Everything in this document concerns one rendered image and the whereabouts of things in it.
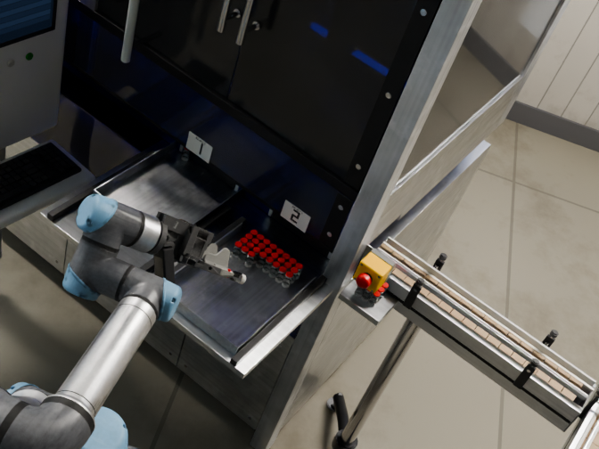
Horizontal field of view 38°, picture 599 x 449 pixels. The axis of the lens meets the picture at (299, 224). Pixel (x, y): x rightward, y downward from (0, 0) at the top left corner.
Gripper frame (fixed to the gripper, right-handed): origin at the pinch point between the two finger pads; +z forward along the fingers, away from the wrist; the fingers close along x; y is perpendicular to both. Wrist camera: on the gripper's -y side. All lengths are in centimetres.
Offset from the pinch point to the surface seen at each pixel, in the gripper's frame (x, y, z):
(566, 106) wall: 137, 149, 268
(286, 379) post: 49, -24, 72
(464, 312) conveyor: -4, 14, 75
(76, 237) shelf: 57, -6, -7
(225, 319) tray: 24.6, -10.7, 23.2
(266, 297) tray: 26.0, -2.2, 33.9
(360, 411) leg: 41, -26, 99
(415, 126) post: -12, 47, 26
